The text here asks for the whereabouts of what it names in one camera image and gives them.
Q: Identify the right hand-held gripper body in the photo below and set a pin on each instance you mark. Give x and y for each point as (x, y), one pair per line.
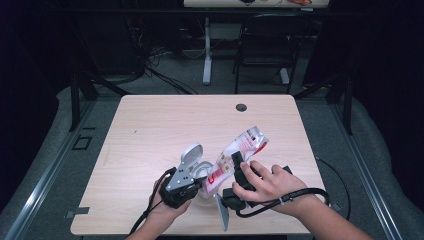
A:
(238, 201)

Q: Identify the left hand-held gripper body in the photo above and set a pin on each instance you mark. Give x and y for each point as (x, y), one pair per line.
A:
(180, 180)

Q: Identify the red and white spout pouch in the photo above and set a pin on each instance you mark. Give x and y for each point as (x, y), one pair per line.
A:
(240, 146)

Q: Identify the clear container with white lid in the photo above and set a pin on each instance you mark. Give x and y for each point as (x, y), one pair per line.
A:
(191, 156)

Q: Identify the person's left hand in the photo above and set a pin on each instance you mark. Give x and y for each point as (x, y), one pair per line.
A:
(163, 215)

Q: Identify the person's right hand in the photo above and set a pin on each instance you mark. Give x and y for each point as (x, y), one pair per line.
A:
(276, 188)

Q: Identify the round black table grommet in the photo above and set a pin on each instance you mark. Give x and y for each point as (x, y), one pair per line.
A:
(241, 107)

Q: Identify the grey tape strip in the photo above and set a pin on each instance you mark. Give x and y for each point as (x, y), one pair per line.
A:
(78, 211)
(336, 206)

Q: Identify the white desk foot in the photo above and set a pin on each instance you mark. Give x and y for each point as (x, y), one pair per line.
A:
(284, 76)

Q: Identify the white desk leg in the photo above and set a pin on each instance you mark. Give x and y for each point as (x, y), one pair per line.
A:
(207, 60)

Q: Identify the black metal stand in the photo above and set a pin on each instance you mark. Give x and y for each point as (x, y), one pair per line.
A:
(75, 100)
(348, 106)

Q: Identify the black folding chair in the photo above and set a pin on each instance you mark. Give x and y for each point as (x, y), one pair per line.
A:
(270, 43)

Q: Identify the aluminium floor rail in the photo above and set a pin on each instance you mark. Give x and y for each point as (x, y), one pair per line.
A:
(43, 181)
(366, 186)

